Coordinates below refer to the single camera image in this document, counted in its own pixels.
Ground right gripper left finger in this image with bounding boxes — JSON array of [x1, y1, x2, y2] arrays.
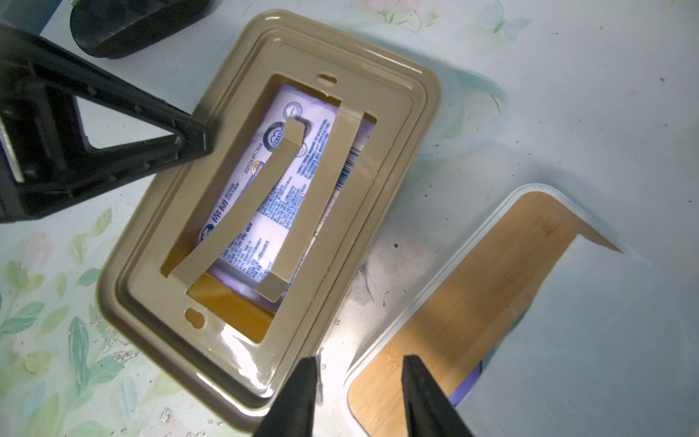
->
[[253, 356, 319, 437]]

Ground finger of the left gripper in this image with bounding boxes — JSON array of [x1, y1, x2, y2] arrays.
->
[[1, 25, 212, 223]]

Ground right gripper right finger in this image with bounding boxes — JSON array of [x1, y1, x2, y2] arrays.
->
[[402, 355, 473, 437]]

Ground white box wooden lid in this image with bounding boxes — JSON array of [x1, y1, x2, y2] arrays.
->
[[342, 183, 624, 436]]

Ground beige tissue box lid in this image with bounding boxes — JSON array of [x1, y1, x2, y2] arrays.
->
[[96, 10, 442, 431]]

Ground purple tissue paper pack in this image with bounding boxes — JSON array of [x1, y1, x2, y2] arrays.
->
[[195, 83, 377, 315]]

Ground black glasses case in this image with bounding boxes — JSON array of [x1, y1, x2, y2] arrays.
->
[[69, 0, 211, 59]]

